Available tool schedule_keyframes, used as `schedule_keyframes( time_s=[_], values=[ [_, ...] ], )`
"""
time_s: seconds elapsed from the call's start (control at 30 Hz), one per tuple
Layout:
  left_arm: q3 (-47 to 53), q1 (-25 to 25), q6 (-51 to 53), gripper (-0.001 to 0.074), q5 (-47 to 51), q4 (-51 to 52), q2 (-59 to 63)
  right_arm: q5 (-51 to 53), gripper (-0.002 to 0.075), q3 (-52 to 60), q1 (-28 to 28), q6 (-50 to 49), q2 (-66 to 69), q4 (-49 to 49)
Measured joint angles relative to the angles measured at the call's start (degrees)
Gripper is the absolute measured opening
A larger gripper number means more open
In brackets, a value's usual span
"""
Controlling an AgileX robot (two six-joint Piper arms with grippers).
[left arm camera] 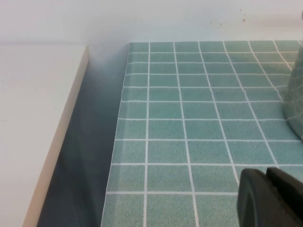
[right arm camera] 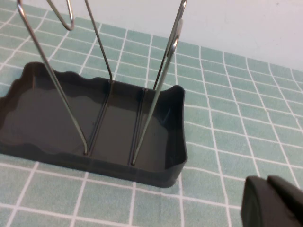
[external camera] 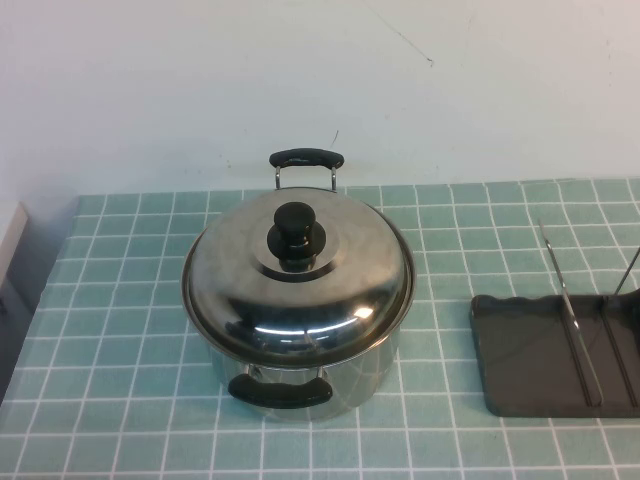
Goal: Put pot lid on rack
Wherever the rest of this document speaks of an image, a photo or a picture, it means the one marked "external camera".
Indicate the steel pot lid black knob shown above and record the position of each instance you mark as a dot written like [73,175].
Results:
[240,280]

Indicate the teal tile-pattern tablecloth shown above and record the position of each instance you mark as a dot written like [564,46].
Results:
[100,350]

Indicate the white board beige edge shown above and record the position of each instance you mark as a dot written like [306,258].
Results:
[12,235]

